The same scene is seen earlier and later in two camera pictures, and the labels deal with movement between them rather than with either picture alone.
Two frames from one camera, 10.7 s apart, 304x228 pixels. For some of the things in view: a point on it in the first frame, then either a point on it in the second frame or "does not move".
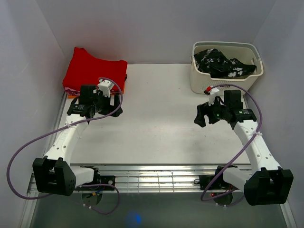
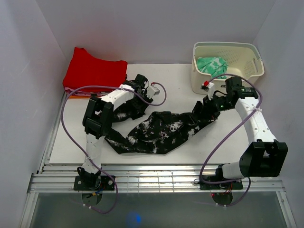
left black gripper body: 102,104 → 138,104
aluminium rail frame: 147,178 does not move
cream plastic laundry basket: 248,52 does not move
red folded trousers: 84,69 does not move
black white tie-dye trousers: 213,61 → 158,132
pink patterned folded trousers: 70,91 does not move
